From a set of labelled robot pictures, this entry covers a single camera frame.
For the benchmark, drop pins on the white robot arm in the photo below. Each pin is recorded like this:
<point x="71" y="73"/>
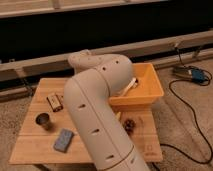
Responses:
<point x="86" y="94"/>

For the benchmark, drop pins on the white spoon in tray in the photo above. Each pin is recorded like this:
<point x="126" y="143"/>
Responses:
<point x="132" y="84"/>

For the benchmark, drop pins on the orange plastic tray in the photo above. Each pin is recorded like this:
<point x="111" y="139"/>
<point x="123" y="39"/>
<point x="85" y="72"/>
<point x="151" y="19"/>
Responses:
<point x="147" y="91"/>

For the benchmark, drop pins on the dark pinecone-like object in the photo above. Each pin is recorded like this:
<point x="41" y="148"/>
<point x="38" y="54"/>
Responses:
<point x="129" y="125"/>

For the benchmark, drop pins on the small brown box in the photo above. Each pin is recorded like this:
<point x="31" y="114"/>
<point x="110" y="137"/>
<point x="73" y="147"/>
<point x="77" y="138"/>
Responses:
<point x="54" y="102"/>

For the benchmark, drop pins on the blue sponge block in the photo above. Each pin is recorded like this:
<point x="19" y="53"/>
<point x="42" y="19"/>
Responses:
<point x="63" y="141"/>

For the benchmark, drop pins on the dark metal cup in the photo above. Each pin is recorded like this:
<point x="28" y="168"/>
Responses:
<point x="44" y="121"/>

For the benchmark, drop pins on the wooden table board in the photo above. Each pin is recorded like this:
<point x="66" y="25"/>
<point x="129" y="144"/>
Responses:
<point x="34" y="144"/>

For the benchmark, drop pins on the blue power adapter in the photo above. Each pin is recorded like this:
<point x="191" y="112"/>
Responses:
<point x="190" y="73"/>

